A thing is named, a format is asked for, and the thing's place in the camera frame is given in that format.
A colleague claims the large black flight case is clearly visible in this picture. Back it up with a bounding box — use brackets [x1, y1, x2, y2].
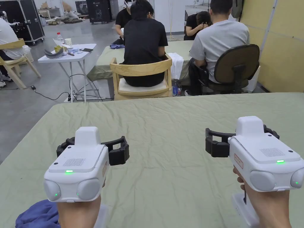
[0, 0, 46, 46]

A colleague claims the person's right hand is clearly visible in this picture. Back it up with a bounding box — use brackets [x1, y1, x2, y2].
[232, 166, 293, 228]

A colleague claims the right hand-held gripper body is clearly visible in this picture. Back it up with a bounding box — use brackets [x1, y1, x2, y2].
[227, 116, 304, 228]

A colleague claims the black power cable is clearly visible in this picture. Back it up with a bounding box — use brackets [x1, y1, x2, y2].
[30, 85, 72, 103]

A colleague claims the dark blue shirt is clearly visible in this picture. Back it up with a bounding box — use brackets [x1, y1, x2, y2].
[15, 199, 61, 228]

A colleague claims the person's left hand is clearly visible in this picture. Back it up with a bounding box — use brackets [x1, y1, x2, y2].
[56, 181, 106, 228]

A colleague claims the white folding table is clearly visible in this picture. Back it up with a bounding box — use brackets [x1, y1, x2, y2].
[37, 31, 105, 103]

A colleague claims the plastic water bottle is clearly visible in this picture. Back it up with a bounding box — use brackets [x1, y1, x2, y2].
[172, 79, 182, 97]

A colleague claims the wooden chair with cushion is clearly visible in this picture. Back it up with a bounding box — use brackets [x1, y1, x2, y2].
[109, 54, 173, 101]

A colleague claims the bed with pale green sheet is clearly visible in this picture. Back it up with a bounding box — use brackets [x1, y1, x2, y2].
[86, 39, 198, 87]
[0, 91, 304, 228]

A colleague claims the white cloth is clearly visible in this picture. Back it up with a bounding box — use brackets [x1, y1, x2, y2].
[166, 52, 185, 80]

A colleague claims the dark office chair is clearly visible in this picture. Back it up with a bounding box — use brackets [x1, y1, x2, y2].
[193, 44, 261, 95]

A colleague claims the black wheeled case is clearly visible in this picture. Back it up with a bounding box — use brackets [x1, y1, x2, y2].
[85, 0, 113, 24]

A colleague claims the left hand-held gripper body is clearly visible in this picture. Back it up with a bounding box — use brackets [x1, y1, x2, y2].
[43, 126, 110, 203]

